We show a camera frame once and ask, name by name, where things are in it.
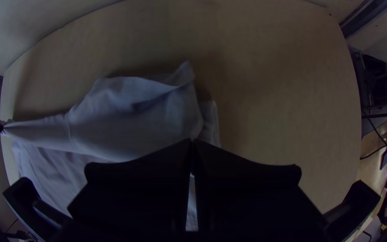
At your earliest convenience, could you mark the grey t-shirt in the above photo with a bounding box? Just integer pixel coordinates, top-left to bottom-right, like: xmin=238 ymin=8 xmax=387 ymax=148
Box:
xmin=1 ymin=60 xmax=222 ymax=233

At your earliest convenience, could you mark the black cable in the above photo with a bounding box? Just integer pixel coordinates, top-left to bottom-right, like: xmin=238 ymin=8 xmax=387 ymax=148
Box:
xmin=360 ymin=116 xmax=387 ymax=160

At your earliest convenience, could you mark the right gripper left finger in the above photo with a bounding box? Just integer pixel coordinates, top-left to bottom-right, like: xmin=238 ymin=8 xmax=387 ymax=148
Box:
xmin=49 ymin=138 xmax=193 ymax=242

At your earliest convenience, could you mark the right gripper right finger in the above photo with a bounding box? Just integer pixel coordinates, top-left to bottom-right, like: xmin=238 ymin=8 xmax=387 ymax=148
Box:
xmin=193 ymin=138 xmax=329 ymax=242

